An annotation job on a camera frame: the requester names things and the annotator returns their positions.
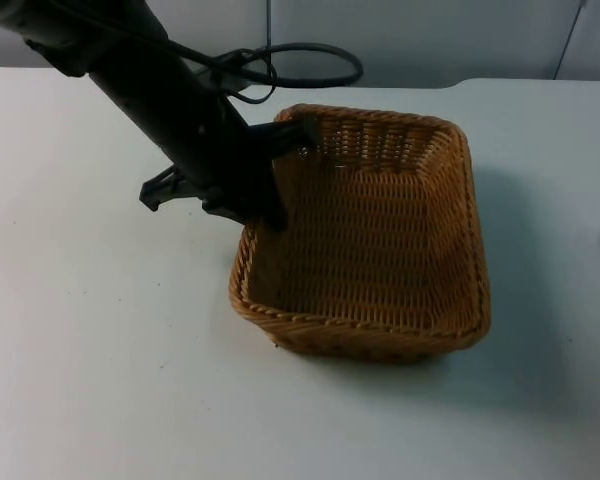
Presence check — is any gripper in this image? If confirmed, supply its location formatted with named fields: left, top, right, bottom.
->
left=165, top=85, right=323, bottom=234

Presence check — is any pale brown wicker basket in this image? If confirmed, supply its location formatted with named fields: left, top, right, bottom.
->
left=228, top=102, right=493, bottom=365

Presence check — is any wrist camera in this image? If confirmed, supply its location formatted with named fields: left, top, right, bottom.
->
left=139, top=166, right=187, bottom=215

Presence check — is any thin black cable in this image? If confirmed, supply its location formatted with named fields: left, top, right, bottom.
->
left=144, top=29, right=280, bottom=106

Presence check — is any thick black cable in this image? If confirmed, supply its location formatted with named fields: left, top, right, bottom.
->
left=218, top=42, right=365, bottom=90

